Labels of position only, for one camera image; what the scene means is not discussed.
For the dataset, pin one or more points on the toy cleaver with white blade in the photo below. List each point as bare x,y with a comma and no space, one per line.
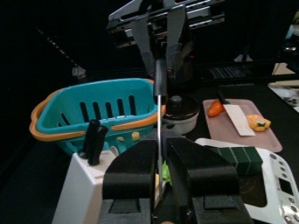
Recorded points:
241,119

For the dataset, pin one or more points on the yellow toy pepper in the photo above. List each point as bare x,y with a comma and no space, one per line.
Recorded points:
258,122

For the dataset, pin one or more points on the white pot with black lid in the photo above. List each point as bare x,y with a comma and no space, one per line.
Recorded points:
179,116

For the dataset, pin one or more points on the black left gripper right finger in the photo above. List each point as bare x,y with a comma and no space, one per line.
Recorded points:
206,175

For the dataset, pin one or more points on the white kitchen scale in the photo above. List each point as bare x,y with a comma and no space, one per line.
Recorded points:
281,175

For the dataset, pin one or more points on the pink cutting board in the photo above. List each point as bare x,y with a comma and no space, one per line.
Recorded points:
230,140

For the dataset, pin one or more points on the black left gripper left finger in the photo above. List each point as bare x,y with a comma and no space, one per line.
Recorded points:
130,172

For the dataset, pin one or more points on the orange toy pepper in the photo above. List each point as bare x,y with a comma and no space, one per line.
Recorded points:
215,108

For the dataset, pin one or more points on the white knife block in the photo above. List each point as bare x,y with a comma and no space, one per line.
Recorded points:
82,189

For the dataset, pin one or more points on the green toy vegetable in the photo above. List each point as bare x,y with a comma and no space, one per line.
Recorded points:
166,172

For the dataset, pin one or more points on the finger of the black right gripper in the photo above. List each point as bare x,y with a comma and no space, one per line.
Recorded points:
145,43
175,35

